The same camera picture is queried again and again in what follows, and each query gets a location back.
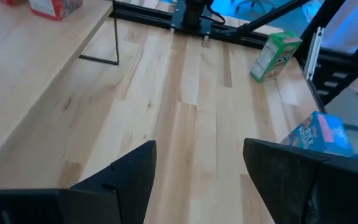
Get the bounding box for wooden shelf with black legs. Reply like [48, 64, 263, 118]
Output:
[0, 0, 120, 184]

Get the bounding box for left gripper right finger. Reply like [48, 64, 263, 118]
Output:
[243, 138, 358, 224]

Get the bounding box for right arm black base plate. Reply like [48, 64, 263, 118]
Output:
[170, 0, 213, 37]

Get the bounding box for white metal bracket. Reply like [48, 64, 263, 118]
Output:
[305, 26, 325, 82]

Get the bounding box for blue Rice Krispies cereal box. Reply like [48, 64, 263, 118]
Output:
[280, 111, 354, 157]

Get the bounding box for green Apple Jacks cereal box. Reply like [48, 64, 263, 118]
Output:
[249, 30, 303, 83]

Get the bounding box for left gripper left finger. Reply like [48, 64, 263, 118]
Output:
[0, 140, 157, 224]

